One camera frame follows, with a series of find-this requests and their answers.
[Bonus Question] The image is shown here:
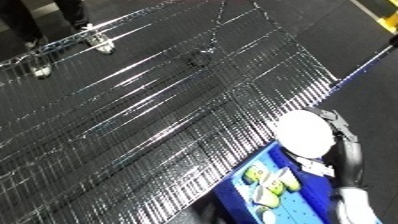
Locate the white paper cup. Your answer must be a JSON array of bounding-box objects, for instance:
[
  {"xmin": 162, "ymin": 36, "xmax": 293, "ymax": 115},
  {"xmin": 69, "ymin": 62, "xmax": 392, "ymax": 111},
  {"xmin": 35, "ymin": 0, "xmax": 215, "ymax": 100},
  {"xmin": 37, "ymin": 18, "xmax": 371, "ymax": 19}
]
[{"xmin": 273, "ymin": 109, "xmax": 338, "ymax": 160}]

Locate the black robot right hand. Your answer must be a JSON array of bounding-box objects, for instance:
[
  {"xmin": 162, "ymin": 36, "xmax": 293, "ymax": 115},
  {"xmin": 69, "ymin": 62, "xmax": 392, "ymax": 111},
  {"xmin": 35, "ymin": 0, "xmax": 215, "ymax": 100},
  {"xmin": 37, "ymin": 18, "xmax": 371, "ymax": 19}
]
[{"xmin": 303, "ymin": 106, "xmax": 367, "ymax": 190}]

